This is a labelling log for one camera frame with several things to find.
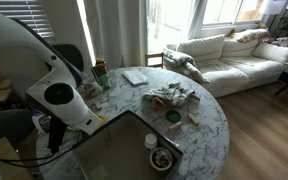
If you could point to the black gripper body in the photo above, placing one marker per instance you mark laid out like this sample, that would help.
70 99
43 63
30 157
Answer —
56 130

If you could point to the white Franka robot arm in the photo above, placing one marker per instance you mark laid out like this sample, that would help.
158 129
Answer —
17 50

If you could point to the brown cardboard box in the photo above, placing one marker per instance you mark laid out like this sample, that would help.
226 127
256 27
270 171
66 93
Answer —
5 163

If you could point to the dark blue storage box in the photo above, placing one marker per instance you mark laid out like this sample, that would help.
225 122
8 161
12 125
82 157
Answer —
117 153

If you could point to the white bottle blue label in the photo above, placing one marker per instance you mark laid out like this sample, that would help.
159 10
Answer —
41 122

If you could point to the small wooden block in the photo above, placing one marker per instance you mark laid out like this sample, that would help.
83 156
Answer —
193 118
175 125
98 105

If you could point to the grey chair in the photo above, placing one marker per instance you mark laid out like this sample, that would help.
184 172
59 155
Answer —
4 128

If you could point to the white cup dark contents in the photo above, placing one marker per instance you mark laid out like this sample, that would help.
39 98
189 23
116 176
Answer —
90 88

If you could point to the dark office chair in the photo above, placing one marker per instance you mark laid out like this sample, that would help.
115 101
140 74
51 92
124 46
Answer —
70 55

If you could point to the amber pill bottle yellow lid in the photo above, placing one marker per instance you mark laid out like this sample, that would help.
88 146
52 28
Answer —
100 61

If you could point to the orange object under cloth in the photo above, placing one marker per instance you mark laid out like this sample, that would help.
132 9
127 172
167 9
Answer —
157 104

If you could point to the round ceramic bowl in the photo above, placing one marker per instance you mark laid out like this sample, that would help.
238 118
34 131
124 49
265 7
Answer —
161 159

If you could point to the white curtain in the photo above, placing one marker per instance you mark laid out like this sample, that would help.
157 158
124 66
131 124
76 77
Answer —
117 30

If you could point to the small green bowl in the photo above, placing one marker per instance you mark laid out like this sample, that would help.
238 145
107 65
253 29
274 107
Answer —
173 116

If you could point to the white window blinds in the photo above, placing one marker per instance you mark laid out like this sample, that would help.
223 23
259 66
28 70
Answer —
27 15

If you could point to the striped crumpled cloth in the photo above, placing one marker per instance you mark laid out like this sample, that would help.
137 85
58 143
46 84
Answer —
170 93

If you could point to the wooden chair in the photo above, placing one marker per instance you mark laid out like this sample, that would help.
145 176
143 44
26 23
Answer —
154 56

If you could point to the grey white throw blanket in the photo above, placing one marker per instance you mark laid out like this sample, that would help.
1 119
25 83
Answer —
184 61

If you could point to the white sofa back cushion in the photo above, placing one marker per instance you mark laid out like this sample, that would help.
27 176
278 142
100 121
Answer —
275 53
240 49
202 48

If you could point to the white sofa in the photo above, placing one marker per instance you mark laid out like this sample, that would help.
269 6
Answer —
237 70

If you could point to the black plant stand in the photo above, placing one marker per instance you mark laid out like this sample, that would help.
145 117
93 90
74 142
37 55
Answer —
285 23

